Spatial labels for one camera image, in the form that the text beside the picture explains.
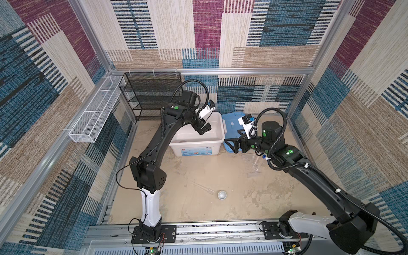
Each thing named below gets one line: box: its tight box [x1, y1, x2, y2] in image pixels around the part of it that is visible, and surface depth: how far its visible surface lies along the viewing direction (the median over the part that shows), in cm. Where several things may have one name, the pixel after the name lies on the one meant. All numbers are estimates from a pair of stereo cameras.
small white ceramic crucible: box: [217, 190, 227, 201], surface depth 84 cm
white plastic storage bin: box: [168, 112, 225, 157], surface depth 95 cm
